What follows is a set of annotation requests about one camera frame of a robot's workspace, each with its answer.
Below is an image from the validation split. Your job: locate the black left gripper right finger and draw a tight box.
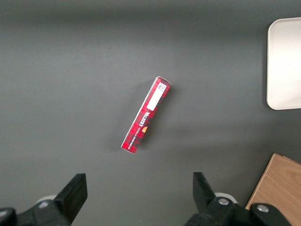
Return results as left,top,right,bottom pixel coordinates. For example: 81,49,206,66
192,172,238,226

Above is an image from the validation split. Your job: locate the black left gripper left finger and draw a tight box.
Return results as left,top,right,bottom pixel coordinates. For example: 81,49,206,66
32,173,88,226

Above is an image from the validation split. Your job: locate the wooden board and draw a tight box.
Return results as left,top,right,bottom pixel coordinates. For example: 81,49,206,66
245,153,301,226

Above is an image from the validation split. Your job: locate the red Walkers shortbread box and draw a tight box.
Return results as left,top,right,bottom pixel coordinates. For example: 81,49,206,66
120,76,173,155

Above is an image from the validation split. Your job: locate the white rectangular tray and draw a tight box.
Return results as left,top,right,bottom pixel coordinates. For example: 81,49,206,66
266,17,301,111

